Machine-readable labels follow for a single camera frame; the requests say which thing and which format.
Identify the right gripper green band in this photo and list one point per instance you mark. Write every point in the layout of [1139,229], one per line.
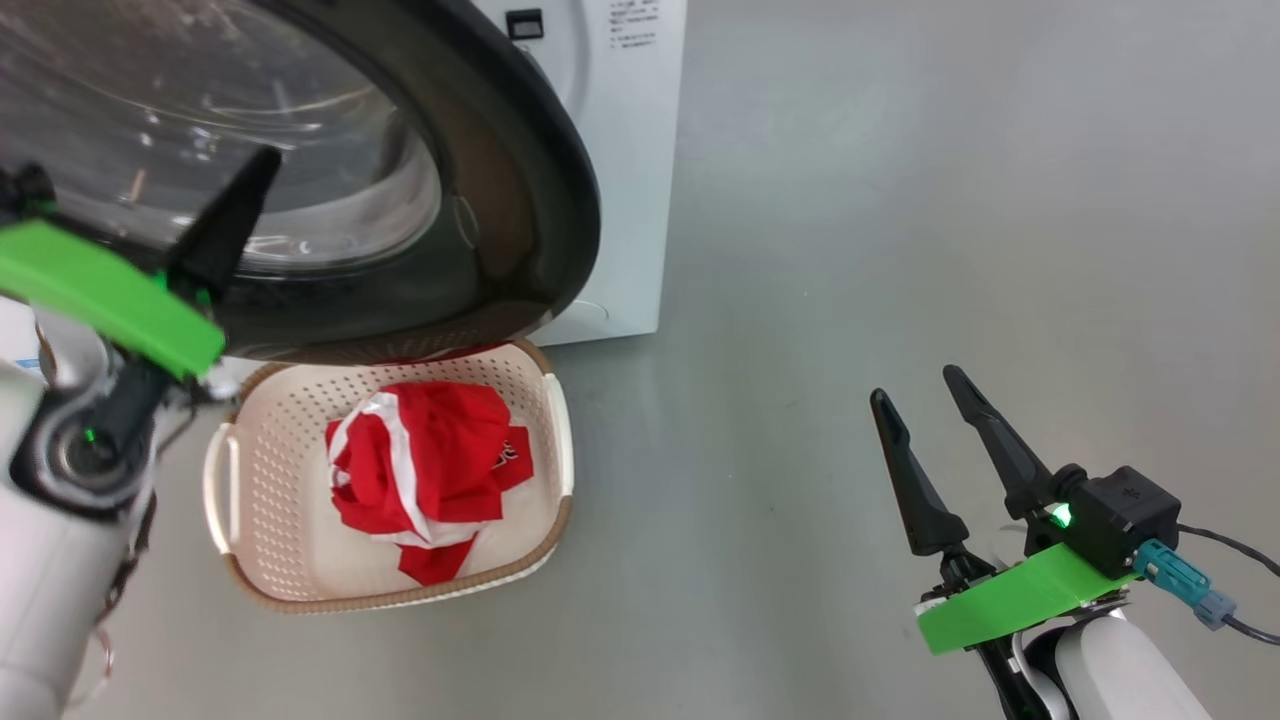
[1020,600]

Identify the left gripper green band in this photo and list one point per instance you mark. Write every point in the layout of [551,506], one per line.
[100,290]

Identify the dark round glass washer door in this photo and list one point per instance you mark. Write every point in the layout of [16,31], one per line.
[500,200]

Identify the red and white garment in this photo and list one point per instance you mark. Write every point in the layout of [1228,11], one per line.
[440,450]

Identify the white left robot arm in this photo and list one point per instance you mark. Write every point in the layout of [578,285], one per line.
[50,600]

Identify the cream perforated laundry basket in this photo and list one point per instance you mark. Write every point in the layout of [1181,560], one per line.
[290,540]

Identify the black door lock socket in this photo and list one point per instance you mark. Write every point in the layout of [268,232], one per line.
[524,24]

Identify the white front-load washing machine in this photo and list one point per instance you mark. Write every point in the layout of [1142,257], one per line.
[630,200]

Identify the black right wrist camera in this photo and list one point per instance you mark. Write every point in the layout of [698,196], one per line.
[1130,515]

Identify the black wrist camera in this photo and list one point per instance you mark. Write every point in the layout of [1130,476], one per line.
[1130,515]
[25,195]

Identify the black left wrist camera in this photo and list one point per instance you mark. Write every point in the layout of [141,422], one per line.
[25,195]

